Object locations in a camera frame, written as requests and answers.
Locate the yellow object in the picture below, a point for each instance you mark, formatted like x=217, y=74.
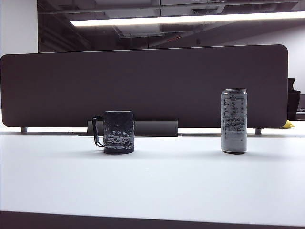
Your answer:
x=289, y=124

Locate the dark textured glass mug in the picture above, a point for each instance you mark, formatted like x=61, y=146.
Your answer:
x=119, y=128

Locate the dark office chair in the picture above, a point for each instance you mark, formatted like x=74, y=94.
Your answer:
x=294, y=102

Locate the dark front ledge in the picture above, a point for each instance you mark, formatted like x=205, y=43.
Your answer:
x=71, y=220

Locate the grey divider foot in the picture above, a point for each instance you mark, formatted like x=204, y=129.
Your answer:
x=24, y=129
x=258, y=131

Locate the dark desk divider panel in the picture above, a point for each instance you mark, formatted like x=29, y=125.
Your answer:
x=71, y=83

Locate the silver metal drink can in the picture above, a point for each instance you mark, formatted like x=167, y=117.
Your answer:
x=233, y=138

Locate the long ceiling light strip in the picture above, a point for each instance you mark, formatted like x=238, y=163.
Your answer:
x=166, y=20

